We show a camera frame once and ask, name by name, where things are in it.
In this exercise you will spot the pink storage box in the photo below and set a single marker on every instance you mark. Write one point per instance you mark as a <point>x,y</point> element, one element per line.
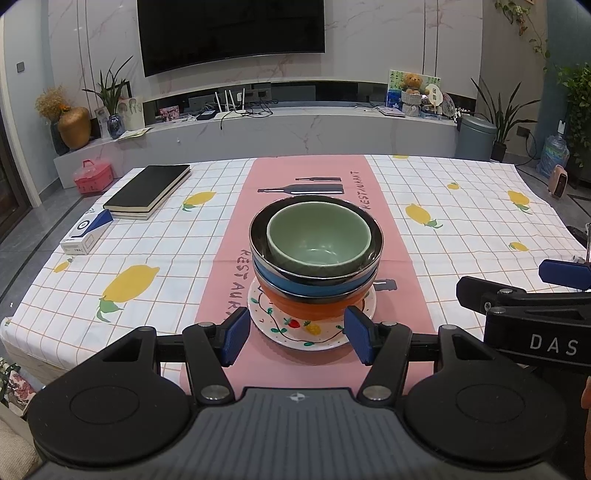
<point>94,177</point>

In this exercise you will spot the lemon print tablecloth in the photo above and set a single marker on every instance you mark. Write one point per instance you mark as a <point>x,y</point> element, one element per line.
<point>161,240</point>

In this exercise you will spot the white router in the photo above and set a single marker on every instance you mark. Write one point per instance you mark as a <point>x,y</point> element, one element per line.
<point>231,112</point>

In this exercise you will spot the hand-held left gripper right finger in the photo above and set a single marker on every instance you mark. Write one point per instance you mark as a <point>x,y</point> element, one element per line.
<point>360,337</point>

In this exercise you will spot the blue glass vase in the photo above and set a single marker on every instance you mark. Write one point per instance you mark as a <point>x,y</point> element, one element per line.
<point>115,127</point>

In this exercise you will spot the gold vase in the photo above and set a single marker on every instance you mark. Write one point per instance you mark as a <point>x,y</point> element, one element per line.
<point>74,129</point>

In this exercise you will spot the blue and white box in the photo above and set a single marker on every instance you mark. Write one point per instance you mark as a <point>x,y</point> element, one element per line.
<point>83,235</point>

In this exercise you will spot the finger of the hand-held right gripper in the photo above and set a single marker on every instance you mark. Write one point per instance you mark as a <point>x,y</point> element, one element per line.
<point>561,274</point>

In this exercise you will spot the dried yellow flowers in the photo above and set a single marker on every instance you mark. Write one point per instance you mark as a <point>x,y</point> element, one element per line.
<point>51,104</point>

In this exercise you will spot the white painted plate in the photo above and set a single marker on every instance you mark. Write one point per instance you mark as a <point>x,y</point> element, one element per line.
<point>295,334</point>

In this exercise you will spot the black notebook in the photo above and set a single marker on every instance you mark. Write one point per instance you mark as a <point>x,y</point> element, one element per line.
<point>147,187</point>

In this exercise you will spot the brown teddy bear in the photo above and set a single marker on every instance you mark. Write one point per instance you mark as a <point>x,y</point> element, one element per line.
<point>412,83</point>

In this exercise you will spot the black set-top box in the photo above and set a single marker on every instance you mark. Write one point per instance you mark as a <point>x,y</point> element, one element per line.
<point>207,115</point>

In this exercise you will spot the black television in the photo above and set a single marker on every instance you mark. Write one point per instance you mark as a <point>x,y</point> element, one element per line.
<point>231,32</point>

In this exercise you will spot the floral printed cloth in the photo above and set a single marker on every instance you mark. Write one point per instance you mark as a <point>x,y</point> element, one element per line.
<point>21,385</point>

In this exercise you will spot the white marble tv cabinet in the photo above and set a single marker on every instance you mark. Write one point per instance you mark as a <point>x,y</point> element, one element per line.
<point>277,134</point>

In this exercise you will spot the leafy climbing plant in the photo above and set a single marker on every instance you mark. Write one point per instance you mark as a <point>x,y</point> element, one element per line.
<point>577,92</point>

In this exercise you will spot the blue steel bowl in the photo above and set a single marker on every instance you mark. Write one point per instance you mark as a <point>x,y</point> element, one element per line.
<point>277,282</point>

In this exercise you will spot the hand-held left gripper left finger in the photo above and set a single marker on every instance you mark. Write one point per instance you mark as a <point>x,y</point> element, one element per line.
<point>235,334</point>

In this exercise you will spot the pink photo card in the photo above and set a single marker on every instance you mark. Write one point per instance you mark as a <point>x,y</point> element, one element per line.
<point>169,113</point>

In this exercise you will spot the blue water bottle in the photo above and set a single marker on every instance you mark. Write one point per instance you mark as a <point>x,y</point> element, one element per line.
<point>553,154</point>

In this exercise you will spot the pink space heater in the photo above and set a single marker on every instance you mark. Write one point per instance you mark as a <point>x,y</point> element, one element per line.
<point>557,182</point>

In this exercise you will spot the green ceramic bowl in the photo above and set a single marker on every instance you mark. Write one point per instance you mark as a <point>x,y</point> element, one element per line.
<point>318,230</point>

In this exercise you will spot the orange steel bowl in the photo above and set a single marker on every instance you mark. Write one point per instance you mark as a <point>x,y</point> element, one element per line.
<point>314,309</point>

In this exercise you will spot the yellow paper sheet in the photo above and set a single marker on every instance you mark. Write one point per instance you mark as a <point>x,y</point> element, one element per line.
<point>134,133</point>

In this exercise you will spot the landscape picture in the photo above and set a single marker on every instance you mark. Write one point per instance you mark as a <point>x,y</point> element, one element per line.
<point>392,81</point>

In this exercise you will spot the green grass plant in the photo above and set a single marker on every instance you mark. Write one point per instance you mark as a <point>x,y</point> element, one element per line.
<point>111,90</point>

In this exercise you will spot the long-leaf potted plant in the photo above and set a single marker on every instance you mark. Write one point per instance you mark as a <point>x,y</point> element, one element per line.
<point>501,115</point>

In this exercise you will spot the grey trash bin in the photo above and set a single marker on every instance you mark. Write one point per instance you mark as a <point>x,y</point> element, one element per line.
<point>475,138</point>

